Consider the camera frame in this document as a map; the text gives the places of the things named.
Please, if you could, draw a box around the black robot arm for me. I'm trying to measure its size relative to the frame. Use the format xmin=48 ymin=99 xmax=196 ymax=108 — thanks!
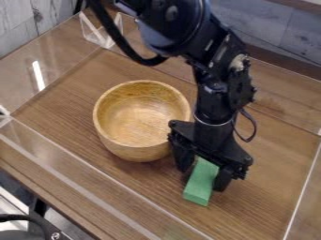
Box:
xmin=87 ymin=0 xmax=257 ymax=192

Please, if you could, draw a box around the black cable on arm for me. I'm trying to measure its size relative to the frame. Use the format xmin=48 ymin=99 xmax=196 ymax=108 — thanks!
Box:
xmin=230 ymin=107 xmax=258 ymax=143

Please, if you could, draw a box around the clear acrylic tray wall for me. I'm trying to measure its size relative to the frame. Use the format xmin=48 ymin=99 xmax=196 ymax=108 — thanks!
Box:
xmin=0 ymin=116 xmax=214 ymax=240

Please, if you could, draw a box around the black table frame bracket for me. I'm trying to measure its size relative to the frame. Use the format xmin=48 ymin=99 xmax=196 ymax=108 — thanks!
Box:
xmin=29 ymin=198 xmax=73 ymax=240

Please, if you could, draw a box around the wooden bowl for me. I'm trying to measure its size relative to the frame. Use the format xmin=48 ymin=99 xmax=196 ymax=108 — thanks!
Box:
xmin=92 ymin=80 xmax=191 ymax=162

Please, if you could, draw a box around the clear acrylic corner bracket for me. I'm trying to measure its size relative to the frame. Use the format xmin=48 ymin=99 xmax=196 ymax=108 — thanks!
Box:
xmin=79 ymin=12 xmax=115 ymax=49

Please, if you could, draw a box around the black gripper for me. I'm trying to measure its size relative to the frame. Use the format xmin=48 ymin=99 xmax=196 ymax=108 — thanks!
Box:
xmin=168 ymin=120 xmax=253 ymax=192

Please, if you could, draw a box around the green rectangular stick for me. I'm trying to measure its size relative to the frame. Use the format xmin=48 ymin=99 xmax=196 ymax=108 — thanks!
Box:
xmin=183 ymin=157 xmax=219 ymax=206

